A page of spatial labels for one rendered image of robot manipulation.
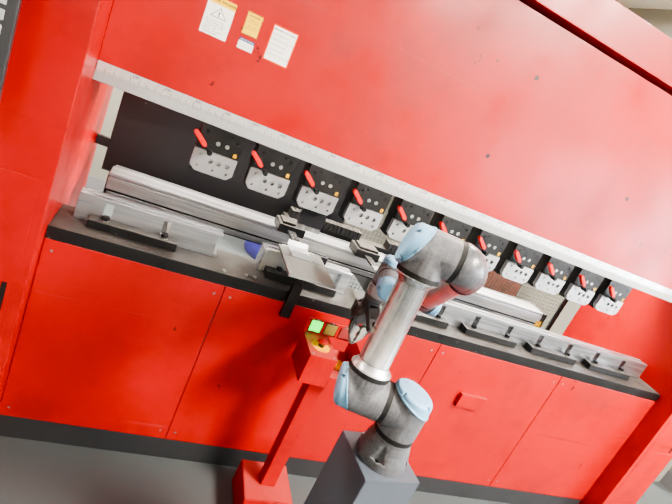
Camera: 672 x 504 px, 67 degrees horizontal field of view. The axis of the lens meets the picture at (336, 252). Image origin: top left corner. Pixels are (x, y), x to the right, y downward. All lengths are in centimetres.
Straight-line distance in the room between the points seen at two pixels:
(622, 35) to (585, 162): 49
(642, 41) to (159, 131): 197
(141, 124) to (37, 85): 81
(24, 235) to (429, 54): 144
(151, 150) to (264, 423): 127
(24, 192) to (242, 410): 116
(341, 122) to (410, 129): 27
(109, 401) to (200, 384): 34
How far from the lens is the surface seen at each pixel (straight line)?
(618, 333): 352
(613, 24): 230
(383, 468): 147
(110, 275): 189
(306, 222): 197
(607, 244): 265
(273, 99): 181
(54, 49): 161
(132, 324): 197
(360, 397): 136
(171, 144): 238
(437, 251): 125
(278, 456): 215
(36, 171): 169
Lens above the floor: 164
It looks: 17 degrees down
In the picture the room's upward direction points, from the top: 25 degrees clockwise
